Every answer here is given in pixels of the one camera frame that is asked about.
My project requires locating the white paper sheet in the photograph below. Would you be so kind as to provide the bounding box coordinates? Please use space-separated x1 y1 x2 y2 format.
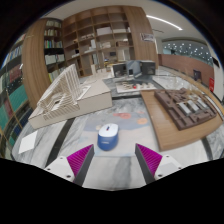
18 130 39 155

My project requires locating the light blue printed mouse pad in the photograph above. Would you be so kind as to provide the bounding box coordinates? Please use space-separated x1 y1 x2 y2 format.
82 110 158 148

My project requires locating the group of small ceiling lights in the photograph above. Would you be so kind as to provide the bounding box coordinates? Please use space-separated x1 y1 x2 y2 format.
162 40 213 63

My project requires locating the large wooden shelf unit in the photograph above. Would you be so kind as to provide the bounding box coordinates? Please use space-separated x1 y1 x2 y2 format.
61 4 160 78

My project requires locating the blue and white computer mouse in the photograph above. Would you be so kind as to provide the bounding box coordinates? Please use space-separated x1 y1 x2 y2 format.
97 122 120 152

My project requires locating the narrow dark bookshelf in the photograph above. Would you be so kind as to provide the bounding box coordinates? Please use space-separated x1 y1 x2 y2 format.
43 19 68 83

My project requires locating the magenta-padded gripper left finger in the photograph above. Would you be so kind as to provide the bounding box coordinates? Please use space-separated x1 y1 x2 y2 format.
43 143 96 187

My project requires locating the white poster sign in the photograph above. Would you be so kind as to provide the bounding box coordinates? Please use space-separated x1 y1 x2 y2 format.
139 32 156 44

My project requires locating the brown model with wooden base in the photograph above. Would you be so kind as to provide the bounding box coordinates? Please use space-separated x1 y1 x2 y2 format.
140 86 224 152

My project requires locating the white architectural model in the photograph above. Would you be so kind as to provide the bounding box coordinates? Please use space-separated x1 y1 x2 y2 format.
27 63 114 130

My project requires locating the grey box-shaped model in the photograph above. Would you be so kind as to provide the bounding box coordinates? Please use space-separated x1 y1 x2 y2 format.
125 59 143 80
141 60 157 76
111 63 128 79

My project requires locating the red standing sign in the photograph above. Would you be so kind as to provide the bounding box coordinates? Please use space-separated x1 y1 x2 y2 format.
208 76 215 93

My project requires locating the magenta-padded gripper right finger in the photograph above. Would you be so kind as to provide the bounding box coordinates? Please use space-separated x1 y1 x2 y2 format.
134 143 184 185

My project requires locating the long ceiling light strip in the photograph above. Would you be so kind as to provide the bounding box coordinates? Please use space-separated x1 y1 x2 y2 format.
145 14 185 32

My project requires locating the white board with small models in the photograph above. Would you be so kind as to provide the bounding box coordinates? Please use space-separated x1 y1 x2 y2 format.
115 81 157 94

